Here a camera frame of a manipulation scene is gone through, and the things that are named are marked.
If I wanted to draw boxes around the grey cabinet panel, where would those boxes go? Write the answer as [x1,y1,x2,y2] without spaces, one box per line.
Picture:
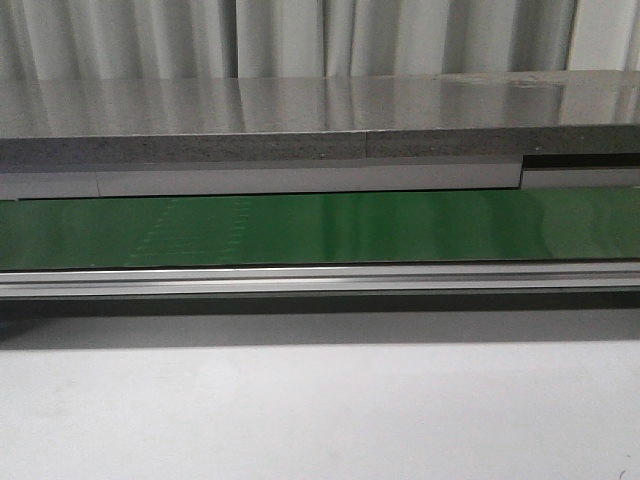
[1,155,523,200]
[521,167,640,189]

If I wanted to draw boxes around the grey right cabinet panel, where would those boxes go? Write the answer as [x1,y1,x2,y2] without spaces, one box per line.
[521,167,640,189]

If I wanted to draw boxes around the aluminium conveyor side rail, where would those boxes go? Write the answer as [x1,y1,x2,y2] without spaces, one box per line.
[1,261,639,299]

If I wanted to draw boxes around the white curtain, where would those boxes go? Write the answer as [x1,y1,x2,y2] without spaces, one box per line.
[1,1,639,80]

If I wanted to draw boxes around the grey cabinet front panel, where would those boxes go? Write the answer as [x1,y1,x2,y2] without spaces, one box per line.
[1,155,523,200]

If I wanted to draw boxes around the grey stone counter slab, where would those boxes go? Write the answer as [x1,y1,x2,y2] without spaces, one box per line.
[1,71,639,172]

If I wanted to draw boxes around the green conveyor belt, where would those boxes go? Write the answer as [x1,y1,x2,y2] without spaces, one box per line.
[1,187,639,271]

